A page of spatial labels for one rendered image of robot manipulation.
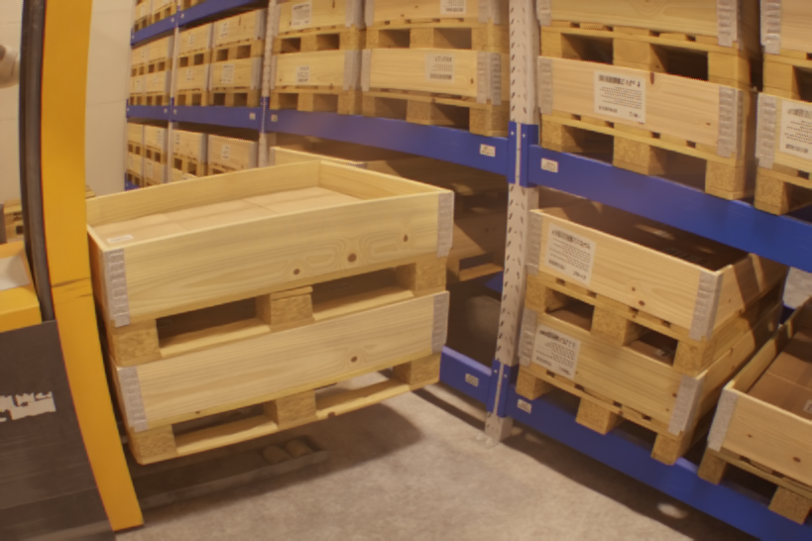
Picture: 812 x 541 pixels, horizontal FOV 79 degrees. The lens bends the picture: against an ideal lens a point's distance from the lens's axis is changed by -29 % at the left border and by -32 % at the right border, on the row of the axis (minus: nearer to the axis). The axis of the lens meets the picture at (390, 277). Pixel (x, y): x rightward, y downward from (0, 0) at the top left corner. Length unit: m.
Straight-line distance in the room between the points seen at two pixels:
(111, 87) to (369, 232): 5.96
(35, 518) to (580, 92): 2.25
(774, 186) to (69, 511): 2.32
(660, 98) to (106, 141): 6.66
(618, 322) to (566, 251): 0.31
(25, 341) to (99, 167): 6.10
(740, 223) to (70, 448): 2.06
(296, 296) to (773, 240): 1.45
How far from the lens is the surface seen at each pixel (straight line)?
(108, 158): 7.72
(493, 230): 3.70
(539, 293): 2.27
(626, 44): 2.02
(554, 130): 2.18
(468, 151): 2.48
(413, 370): 2.33
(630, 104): 1.99
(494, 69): 2.38
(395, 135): 2.80
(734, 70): 1.84
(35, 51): 1.65
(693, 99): 1.88
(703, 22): 1.89
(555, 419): 2.41
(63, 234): 1.69
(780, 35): 1.80
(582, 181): 2.13
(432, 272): 2.25
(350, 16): 3.07
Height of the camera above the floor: 1.43
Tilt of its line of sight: 19 degrees down
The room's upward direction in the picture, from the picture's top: 2 degrees clockwise
